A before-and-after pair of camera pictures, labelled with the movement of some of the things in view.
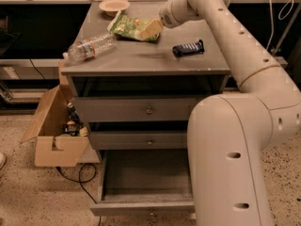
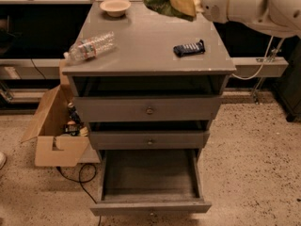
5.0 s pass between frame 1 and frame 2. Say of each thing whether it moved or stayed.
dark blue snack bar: stayed
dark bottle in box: stayed
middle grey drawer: stayed
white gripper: moved
